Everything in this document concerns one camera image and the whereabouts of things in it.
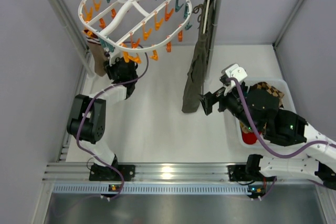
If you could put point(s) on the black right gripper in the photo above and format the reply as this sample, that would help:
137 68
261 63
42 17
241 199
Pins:
213 99

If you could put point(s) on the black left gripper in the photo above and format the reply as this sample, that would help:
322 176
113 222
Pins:
115 66

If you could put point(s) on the plain brown sock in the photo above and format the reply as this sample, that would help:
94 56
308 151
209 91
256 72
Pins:
97 51

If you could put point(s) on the large yellow brown argyle sock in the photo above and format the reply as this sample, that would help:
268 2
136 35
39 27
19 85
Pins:
270 89

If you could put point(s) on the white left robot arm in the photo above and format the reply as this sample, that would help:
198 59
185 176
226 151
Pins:
87 118

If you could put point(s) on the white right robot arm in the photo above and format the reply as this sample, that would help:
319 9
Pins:
294 148

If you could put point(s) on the pile of colourful socks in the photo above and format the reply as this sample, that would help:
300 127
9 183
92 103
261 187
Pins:
248 136

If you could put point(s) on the white oval clip hanger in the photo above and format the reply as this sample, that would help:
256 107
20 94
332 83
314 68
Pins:
153 32

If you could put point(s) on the olive green hanging garment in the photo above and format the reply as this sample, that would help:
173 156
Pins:
198 68

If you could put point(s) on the white plastic basket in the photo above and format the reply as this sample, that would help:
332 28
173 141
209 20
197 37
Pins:
287 103

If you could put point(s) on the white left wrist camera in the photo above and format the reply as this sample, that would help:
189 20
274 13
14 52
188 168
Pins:
114 59

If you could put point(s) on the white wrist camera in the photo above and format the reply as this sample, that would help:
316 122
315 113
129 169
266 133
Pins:
114 59
233 71

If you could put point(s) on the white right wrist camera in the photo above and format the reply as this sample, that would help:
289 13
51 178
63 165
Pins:
233 71

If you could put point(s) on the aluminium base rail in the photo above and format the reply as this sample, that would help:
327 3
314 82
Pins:
146 172

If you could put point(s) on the white slotted cable duct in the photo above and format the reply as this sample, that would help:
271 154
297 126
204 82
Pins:
157 189

